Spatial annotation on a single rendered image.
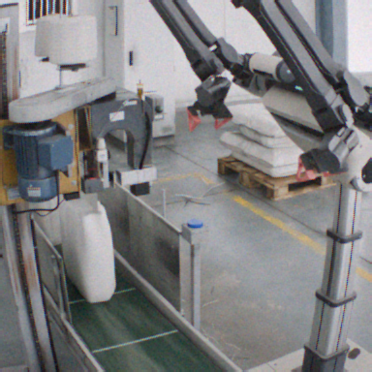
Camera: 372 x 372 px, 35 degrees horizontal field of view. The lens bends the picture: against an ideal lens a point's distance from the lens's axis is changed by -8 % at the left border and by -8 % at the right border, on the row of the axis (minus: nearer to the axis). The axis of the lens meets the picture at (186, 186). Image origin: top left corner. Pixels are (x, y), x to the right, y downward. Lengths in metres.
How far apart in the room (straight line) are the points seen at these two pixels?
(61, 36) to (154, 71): 4.22
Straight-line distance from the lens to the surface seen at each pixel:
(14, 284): 2.41
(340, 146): 1.43
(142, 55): 6.04
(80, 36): 1.94
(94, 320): 2.67
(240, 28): 7.29
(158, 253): 2.85
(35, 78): 4.97
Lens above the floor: 1.82
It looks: 20 degrees down
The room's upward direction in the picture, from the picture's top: 1 degrees counter-clockwise
